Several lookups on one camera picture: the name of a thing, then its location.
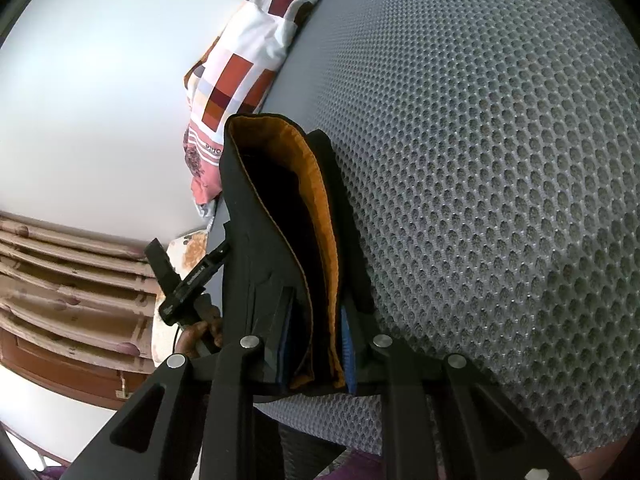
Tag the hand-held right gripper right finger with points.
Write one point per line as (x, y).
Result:
(347, 350)

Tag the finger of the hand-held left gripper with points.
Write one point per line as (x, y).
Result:
(219, 255)
(159, 262)

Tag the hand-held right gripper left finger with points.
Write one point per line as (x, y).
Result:
(250, 375)

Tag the black pants with orange lining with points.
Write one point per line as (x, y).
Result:
(280, 210)

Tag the person's left hand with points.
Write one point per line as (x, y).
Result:
(197, 335)

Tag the floral pillow with orange roses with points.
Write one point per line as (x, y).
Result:
(187, 250)

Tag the beige patterned curtain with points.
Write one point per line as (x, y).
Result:
(75, 285)

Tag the purple cloth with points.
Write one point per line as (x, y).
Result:
(360, 467)

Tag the brown wooden door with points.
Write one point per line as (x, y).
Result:
(50, 365)

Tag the pink checked blanket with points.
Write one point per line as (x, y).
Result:
(240, 75)

